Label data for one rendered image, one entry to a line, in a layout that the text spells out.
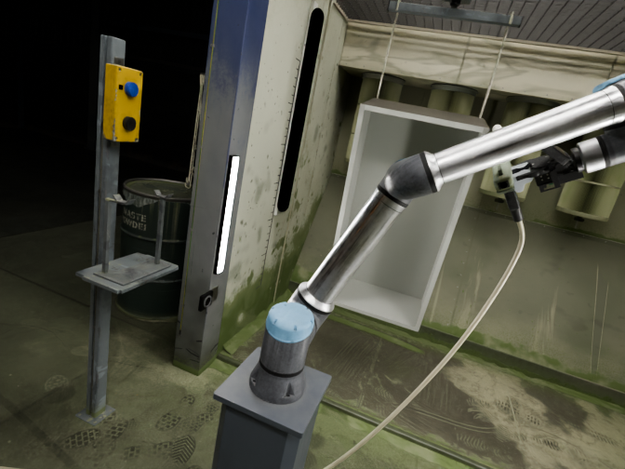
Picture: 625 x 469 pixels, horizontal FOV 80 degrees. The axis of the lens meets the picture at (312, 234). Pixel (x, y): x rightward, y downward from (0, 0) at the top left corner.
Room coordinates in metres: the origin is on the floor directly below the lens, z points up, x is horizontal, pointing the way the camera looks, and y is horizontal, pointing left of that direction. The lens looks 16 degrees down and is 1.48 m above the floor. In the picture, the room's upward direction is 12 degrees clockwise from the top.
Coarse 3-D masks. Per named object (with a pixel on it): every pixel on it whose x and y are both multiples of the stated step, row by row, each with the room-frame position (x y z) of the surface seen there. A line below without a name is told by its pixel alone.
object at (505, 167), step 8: (496, 128) 1.47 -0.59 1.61; (496, 168) 1.13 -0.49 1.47; (504, 168) 1.11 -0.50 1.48; (496, 176) 1.09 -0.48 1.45; (504, 176) 1.07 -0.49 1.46; (496, 184) 1.07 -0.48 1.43; (512, 184) 1.06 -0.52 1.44; (504, 192) 1.07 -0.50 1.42; (512, 192) 1.16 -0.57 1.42; (512, 200) 1.17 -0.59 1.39; (512, 208) 1.18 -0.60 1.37; (520, 208) 1.19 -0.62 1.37; (512, 216) 1.19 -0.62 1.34; (520, 216) 1.18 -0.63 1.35
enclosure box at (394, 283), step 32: (384, 128) 2.25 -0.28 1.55; (416, 128) 2.20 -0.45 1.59; (448, 128) 2.15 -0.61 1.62; (480, 128) 1.78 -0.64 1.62; (352, 160) 1.96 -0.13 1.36; (384, 160) 2.28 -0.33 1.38; (352, 192) 2.30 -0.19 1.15; (448, 192) 2.20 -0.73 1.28; (416, 224) 2.28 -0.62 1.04; (448, 224) 2.17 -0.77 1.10; (384, 256) 2.36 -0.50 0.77; (416, 256) 2.31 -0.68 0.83; (352, 288) 2.33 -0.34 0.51; (384, 288) 2.39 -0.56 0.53; (416, 288) 2.34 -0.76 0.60; (384, 320) 2.05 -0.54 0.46; (416, 320) 2.11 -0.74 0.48
